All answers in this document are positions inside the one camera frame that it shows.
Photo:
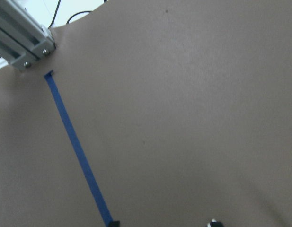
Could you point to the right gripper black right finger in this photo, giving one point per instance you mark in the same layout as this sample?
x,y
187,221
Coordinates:
x,y
214,223

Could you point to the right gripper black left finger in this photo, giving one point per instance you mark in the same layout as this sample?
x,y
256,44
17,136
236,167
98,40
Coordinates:
x,y
114,224

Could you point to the aluminium frame post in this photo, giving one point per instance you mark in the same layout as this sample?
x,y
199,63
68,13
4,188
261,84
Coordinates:
x,y
23,41

